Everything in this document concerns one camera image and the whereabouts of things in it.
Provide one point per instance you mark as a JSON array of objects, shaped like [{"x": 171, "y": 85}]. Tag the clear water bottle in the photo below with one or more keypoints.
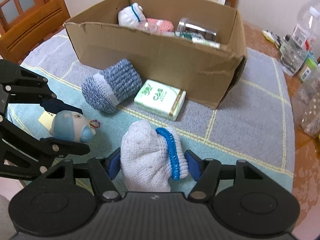
[{"x": 306, "y": 30}]

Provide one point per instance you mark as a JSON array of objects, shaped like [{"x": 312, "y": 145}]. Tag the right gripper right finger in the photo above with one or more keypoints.
[{"x": 205, "y": 172}]

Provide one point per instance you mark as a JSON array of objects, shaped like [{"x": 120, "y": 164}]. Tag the blue grey checked cloth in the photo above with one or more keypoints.
[{"x": 254, "y": 122}]

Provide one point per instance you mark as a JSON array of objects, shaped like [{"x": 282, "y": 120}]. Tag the clear jar black contents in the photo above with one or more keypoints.
[{"x": 186, "y": 25}]

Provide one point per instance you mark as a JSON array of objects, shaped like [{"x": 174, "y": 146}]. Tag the white green bottle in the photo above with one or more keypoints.
[{"x": 196, "y": 38}]

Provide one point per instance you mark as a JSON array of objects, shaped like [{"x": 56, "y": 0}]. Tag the large clear plastic container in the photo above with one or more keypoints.
[{"x": 305, "y": 105}]

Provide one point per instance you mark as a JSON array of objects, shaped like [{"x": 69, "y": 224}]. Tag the green white tissue pack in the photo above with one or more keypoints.
[{"x": 160, "y": 99}]

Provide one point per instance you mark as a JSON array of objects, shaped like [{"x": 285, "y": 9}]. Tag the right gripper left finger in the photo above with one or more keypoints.
[{"x": 102, "y": 170}]

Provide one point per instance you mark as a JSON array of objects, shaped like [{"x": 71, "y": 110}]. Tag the white sock blue stripe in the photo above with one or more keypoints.
[
  {"x": 131, "y": 15},
  {"x": 150, "y": 157}
]

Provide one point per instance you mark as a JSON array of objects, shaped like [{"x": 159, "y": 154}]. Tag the green lid jar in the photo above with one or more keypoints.
[{"x": 309, "y": 65}]

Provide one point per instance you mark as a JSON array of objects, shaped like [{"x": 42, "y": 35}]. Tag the blue white doll toy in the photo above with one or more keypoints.
[{"x": 74, "y": 127}]

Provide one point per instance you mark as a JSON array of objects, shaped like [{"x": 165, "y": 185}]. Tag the blue knitted sock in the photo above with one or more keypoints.
[{"x": 108, "y": 88}]

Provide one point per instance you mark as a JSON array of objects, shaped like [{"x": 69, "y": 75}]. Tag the pink knitted sock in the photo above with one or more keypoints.
[{"x": 156, "y": 26}]

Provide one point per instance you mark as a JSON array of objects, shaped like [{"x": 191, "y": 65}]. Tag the brown cardboard box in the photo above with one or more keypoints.
[{"x": 207, "y": 74}]

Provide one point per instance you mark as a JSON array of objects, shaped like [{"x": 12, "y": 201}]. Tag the yellow paper note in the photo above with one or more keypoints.
[{"x": 46, "y": 119}]

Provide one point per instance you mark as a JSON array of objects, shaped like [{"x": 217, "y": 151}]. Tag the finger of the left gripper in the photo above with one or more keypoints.
[
  {"x": 20, "y": 140},
  {"x": 19, "y": 85}
]

